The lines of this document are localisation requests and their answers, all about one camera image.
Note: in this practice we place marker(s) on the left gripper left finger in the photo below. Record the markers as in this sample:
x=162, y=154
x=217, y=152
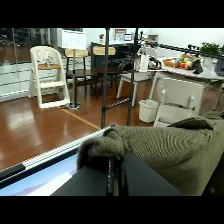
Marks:
x=90, y=181

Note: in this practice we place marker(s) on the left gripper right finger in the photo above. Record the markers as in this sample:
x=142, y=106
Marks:
x=143, y=180

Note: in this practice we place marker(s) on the olive green knitted sweater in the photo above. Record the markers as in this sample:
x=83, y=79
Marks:
x=160, y=146

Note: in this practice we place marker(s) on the white waste bin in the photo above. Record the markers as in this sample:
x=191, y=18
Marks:
x=147, y=110

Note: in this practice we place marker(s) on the white high chair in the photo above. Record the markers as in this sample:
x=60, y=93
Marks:
x=50, y=56
x=180, y=96

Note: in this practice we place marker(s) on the black metal pole stand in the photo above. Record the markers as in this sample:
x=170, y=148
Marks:
x=104, y=83

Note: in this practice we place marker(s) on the white table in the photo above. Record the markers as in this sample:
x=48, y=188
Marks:
x=206, y=73

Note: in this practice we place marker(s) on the wooden bar stool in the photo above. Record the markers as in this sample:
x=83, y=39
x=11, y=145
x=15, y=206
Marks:
x=76, y=53
x=104, y=50

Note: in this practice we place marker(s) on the white sign on stand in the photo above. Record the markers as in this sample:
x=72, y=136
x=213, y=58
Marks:
x=73, y=39

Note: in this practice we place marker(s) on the green potted plant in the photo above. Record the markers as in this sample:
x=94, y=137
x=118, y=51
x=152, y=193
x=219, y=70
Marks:
x=210, y=48

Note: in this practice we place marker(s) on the silver frame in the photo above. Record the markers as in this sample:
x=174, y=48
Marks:
x=50, y=155

